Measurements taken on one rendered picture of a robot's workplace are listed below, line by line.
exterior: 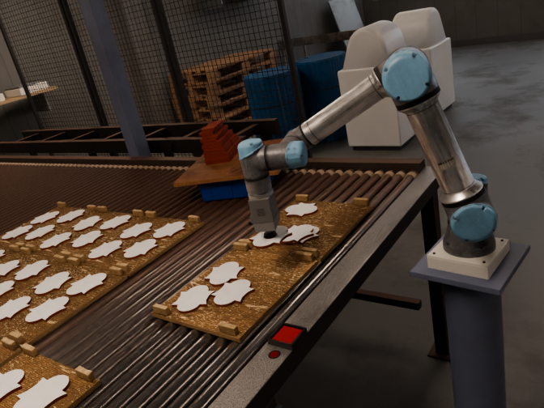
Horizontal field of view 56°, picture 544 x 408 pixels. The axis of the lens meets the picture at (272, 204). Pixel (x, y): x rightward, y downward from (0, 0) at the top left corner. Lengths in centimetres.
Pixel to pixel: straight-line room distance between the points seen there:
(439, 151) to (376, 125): 404
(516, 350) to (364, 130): 330
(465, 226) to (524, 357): 134
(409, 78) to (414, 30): 490
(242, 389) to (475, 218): 72
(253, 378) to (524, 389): 150
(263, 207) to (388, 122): 393
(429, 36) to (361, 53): 111
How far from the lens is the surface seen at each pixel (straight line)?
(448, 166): 139
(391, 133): 536
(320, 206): 202
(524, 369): 262
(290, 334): 136
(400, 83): 131
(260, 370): 130
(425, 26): 616
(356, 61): 536
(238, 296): 153
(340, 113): 150
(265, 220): 151
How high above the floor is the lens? 174
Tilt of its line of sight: 22 degrees down
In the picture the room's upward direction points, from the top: 13 degrees counter-clockwise
